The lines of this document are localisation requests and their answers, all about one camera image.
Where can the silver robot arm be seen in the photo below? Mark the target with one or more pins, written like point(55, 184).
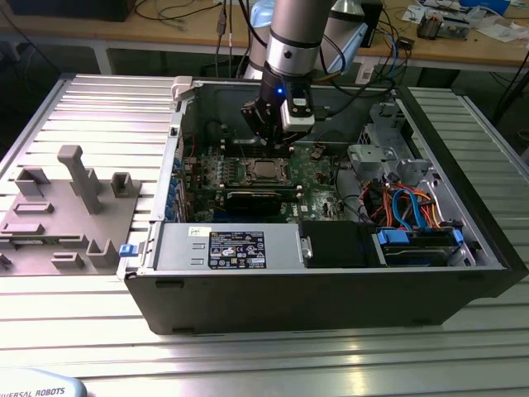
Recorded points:
point(293, 33)

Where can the black PC case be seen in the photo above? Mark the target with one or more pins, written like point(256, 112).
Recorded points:
point(289, 302)

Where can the pale grey case latch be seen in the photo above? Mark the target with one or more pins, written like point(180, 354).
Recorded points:
point(182, 87)

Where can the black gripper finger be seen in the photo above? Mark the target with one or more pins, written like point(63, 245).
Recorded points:
point(253, 116)
point(283, 138)

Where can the wooden desk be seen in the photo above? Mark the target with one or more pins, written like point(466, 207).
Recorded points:
point(173, 35)

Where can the CPU socket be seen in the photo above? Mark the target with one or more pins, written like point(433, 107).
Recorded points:
point(247, 178)

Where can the blue case latch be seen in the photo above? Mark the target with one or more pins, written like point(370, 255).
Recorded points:
point(127, 250)

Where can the grey power supply unit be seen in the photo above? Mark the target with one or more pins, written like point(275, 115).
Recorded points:
point(182, 248)

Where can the hard disk in blue carrier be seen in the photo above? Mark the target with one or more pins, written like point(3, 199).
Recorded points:
point(392, 239)

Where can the CPU with silver top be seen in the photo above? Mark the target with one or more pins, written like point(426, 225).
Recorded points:
point(266, 169)

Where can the grey electronic device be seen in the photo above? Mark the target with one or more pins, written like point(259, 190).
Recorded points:
point(454, 29)

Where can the white power adapter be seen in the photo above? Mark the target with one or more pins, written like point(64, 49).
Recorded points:
point(365, 74)

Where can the copper coil transformer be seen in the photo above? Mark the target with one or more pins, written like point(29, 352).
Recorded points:
point(430, 27)

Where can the grey parts rack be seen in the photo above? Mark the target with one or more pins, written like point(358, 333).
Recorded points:
point(62, 223)

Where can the green motherboard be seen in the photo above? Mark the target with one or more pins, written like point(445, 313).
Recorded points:
point(318, 184)

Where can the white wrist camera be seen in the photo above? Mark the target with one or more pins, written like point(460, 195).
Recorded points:
point(297, 122)

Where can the white papers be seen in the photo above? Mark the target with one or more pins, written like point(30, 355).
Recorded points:
point(500, 32)

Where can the small black adapter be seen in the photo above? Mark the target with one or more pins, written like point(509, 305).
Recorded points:
point(405, 42)

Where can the metal drive cage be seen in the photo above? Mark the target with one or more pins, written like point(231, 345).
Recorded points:
point(365, 156)

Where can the RAM slot with white clips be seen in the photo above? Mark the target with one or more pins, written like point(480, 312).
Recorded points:
point(230, 149)
point(230, 143)

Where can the black plastic shroud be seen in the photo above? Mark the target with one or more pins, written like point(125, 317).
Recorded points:
point(335, 244)

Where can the large black box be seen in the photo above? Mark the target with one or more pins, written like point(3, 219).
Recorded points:
point(70, 8)

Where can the blue flat box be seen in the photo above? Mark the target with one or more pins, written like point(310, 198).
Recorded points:
point(483, 4)

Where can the graphics card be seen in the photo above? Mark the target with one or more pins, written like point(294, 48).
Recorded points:
point(252, 203)

